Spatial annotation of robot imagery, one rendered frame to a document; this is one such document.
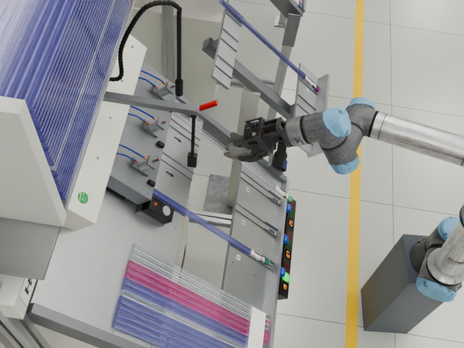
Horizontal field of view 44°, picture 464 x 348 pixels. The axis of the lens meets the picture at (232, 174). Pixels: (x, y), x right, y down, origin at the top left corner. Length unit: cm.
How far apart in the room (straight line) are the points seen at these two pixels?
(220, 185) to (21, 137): 191
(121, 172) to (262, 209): 58
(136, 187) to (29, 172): 47
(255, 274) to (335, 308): 89
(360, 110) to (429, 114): 161
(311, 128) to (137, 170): 44
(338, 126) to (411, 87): 185
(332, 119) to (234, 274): 50
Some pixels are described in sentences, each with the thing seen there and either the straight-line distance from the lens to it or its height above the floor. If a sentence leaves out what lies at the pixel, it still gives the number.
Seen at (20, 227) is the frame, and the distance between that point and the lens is 105.
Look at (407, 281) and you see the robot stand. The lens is 203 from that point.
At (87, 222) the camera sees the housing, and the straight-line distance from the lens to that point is 120.
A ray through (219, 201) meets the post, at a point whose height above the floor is 1.
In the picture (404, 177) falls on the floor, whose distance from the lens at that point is 289.
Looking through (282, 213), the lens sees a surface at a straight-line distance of 179.
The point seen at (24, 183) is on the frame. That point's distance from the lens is 92.
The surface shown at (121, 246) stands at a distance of 133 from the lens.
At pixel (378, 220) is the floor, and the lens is 273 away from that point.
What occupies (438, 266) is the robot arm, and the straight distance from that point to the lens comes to 176.
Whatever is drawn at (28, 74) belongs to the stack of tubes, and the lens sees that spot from 87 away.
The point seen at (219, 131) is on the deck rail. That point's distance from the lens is 168.
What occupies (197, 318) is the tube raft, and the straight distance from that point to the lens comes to 144.
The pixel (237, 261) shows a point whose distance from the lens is 160.
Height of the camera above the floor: 230
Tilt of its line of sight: 58 degrees down
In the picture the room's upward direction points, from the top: 9 degrees clockwise
